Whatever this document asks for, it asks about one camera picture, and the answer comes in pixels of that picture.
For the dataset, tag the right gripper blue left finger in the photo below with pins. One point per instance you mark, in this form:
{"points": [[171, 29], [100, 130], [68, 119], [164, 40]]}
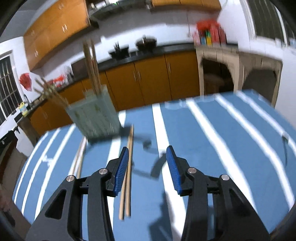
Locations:
{"points": [[61, 216]]}

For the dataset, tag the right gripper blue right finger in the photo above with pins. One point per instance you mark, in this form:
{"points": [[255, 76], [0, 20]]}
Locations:
{"points": [[234, 216]]}

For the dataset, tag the lower wooden kitchen cabinets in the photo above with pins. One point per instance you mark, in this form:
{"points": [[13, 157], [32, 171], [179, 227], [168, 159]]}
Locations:
{"points": [[152, 80]]}

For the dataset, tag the black wok with utensils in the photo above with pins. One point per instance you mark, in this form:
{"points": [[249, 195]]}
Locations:
{"points": [[119, 52]]}

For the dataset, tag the blue white striped tablecloth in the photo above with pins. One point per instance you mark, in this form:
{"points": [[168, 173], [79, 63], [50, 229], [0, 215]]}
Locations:
{"points": [[239, 134]]}

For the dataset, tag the green perforated utensil holder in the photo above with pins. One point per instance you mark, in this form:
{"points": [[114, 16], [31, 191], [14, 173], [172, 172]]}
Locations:
{"points": [[95, 115]]}

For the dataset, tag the yellow detergent bottle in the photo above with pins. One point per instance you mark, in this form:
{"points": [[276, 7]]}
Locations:
{"points": [[23, 109]]}

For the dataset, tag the left barred window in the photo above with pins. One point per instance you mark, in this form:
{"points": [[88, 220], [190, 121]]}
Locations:
{"points": [[9, 93]]}

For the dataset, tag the barred window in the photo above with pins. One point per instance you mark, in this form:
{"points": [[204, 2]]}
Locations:
{"points": [[9, 93], [266, 24]]}

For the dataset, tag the dark wooden cutting board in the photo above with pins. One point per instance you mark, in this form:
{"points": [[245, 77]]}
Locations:
{"points": [[79, 68]]}

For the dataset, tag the white weathered side table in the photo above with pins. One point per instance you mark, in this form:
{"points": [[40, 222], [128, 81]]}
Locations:
{"points": [[239, 64]]}

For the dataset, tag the red thermos bottles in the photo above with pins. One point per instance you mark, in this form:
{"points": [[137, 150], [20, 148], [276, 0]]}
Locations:
{"points": [[218, 35]]}

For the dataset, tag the black wok with lid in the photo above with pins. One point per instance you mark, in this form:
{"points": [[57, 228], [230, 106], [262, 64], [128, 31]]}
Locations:
{"points": [[146, 43]]}

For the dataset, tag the red plastic bag on bottles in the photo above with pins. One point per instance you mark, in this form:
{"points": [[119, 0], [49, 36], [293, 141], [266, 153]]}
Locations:
{"points": [[203, 25]]}

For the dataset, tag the right barred window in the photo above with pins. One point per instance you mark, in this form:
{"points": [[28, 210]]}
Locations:
{"points": [[266, 24]]}

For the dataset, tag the steel range hood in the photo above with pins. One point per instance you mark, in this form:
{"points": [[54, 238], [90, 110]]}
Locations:
{"points": [[103, 10]]}

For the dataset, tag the red plastic bag on wall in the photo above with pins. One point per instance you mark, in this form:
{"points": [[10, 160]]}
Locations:
{"points": [[26, 81]]}

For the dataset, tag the upper wooden wall cabinets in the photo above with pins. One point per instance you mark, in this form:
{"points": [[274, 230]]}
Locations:
{"points": [[65, 19]]}

